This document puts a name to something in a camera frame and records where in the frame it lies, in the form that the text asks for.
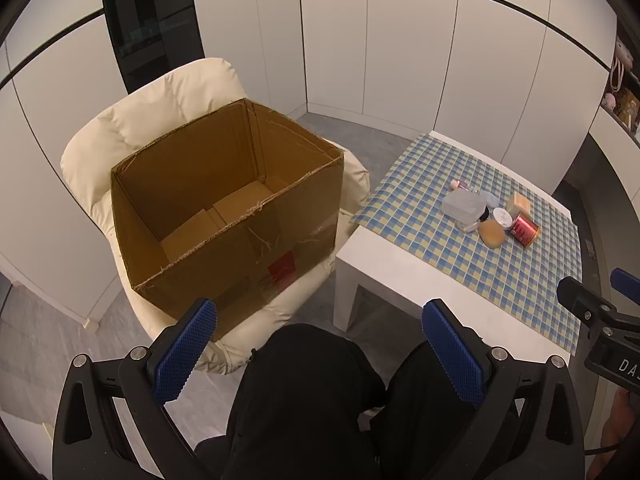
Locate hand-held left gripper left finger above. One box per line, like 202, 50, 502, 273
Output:
52, 297, 218, 480

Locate cream padded armchair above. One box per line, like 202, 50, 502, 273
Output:
60, 57, 371, 376

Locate white wall cabinets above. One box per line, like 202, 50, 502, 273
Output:
0, 0, 621, 331

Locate blue yellow checked tablecloth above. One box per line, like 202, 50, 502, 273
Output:
350, 134, 586, 353

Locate white table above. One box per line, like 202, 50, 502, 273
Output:
334, 131, 583, 366

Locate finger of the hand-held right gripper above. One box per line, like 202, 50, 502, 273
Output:
610, 268, 640, 306
556, 276, 640, 348

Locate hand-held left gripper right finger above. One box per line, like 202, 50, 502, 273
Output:
421, 298, 586, 480

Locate person's right hand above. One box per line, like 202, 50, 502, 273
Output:
602, 390, 640, 453

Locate brown cardboard box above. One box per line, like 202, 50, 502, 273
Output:
110, 97, 346, 338

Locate frosted plastic bottle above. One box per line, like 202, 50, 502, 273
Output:
441, 192, 488, 221

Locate small beige carton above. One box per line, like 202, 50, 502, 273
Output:
506, 192, 534, 218

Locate red tin can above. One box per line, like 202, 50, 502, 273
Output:
507, 213, 541, 247

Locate black glass oven column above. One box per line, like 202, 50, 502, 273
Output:
99, 0, 206, 95

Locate tan makeup sponge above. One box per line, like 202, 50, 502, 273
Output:
477, 220, 507, 249

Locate brown patterned box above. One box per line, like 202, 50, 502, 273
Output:
614, 87, 640, 126

